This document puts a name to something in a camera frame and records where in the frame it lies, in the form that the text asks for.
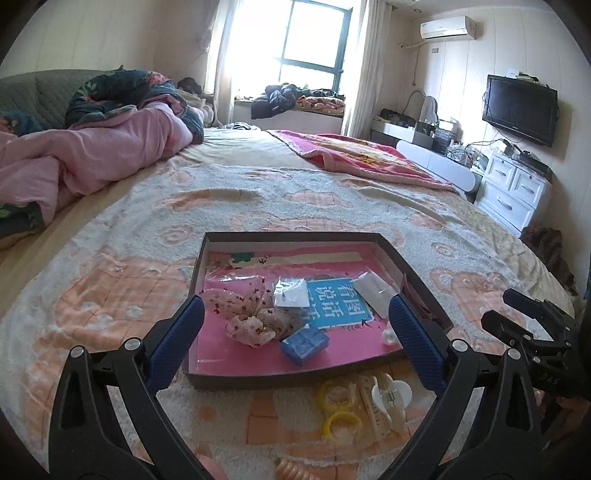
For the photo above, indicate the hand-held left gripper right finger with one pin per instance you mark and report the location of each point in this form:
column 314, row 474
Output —
column 415, row 341

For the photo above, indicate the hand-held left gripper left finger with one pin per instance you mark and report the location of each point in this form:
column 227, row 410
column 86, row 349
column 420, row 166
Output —
column 178, row 339

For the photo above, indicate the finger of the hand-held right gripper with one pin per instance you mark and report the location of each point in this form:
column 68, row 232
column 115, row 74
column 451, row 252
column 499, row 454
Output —
column 540, row 307
column 512, row 332

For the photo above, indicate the small white hair accessory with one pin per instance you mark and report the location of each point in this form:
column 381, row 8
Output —
column 388, row 336

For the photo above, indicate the small clear plastic bag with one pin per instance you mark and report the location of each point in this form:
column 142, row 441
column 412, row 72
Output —
column 376, row 290
column 291, row 295

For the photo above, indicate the floral fabric scrunchie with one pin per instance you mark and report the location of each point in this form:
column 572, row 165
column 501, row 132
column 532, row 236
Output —
column 249, row 318

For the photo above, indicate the dark cardboard box tray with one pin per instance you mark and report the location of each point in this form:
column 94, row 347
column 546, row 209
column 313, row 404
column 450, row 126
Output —
column 258, row 376

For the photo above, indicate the small rectangular plastic box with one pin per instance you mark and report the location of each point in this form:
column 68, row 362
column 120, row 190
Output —
column 304, row 346

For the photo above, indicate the brown fuzzy cloth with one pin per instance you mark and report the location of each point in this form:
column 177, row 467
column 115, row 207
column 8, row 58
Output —
column 549, row 249

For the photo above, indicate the white claw hair clip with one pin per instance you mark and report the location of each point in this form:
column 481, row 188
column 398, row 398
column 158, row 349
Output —
column 390, row 396

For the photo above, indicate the cream hair accessory packet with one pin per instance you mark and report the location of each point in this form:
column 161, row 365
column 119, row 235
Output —
column 369, row 417

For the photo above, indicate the white drawer cabinet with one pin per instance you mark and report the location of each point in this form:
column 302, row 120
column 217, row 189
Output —
column 512, row 189

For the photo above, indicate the pink round object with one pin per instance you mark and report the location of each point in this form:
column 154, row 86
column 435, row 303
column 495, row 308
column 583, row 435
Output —
column 210, row 466

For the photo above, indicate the black set-top box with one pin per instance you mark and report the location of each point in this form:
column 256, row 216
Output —
column 531, row 161

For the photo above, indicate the white dressing table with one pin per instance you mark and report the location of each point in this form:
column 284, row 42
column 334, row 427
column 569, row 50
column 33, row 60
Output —
column 434, row 161

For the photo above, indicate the pink patterned blanket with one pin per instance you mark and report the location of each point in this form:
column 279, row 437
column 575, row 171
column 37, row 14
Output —
column 360, row 154

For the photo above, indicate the beige bed sheet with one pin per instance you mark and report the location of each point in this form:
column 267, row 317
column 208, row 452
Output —
column 240, row 147

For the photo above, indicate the pink floral duvet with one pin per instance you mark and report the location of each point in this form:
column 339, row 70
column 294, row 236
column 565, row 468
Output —
column 115, row 138

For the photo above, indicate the window seat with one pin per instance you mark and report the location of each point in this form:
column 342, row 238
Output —
column 286, row 123

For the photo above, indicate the dark brown fuzzy object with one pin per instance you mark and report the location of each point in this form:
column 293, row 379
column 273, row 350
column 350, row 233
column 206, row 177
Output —
column 190, row 84

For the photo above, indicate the dark jacket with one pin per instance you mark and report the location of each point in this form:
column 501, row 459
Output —
column 274, row 99

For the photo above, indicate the colourful folded bedding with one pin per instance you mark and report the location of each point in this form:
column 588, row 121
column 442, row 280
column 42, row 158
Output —
column 323, row 99

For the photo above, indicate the white sheer curtain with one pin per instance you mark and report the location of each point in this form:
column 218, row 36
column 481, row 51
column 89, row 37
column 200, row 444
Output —
column 221, row 60
column 364, row 69

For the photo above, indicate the grey quilted headboard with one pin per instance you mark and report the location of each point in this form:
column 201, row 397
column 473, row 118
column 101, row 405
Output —
column 46, row 92

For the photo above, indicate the white air conditioner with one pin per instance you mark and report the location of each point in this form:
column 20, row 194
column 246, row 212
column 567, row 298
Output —
column 447, row 26

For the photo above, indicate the window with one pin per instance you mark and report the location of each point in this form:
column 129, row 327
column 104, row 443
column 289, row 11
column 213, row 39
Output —
column 314, row 41

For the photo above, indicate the black wall television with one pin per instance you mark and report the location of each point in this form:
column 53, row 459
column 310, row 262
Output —
column 521, row 110

